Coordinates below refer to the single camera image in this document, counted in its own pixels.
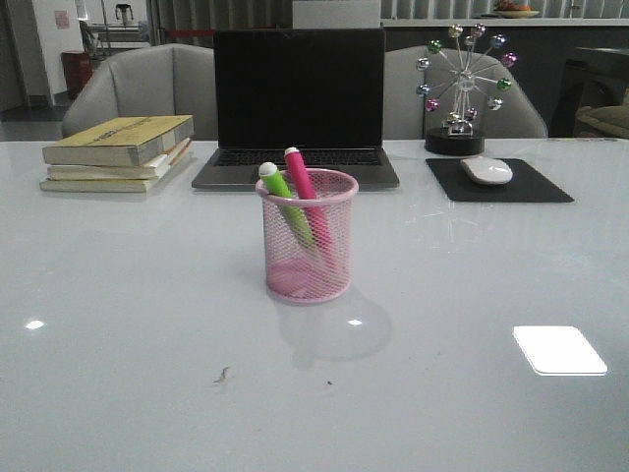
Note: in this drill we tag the red trash bin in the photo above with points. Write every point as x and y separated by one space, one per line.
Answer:
77 71

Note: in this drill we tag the bottom yellow book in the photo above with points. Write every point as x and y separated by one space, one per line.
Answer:
106 186

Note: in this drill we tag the black mouse pad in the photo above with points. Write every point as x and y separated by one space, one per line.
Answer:
527 185

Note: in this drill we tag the pink mesh pen holder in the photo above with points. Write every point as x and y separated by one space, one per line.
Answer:
294 266

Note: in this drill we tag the pink highlighter pen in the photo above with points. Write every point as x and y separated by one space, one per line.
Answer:
315 215

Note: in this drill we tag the grey open laptop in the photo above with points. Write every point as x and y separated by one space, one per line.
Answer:
318 90

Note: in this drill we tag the white cabinet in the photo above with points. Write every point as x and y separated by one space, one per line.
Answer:
336 14

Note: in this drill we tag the fruit plate on counter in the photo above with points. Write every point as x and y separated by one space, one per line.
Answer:
508 9

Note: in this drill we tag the grey armchair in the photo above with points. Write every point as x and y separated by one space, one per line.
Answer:
170 79
418 95

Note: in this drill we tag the olive cushion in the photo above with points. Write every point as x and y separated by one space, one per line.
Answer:
611 120

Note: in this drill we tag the ferris wheel desk ornament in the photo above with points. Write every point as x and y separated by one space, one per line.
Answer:
456 135

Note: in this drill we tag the dark side table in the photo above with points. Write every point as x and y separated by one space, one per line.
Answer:
592 76

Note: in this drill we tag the yellow book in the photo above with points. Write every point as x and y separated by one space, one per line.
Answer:
122 141
106 186

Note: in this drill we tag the grey left armchair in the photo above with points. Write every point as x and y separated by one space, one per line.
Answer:
170 79

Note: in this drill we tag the white counter shelf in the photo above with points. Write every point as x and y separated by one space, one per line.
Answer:
533 22

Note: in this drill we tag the grey right armchair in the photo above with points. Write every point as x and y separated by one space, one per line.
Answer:
418 95

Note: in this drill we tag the white computer mouse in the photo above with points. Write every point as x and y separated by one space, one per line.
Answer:
486 170

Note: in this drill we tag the yellow top book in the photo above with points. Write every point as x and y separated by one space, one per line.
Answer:
122 141

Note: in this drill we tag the red barrier belt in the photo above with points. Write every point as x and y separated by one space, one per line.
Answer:
187 33

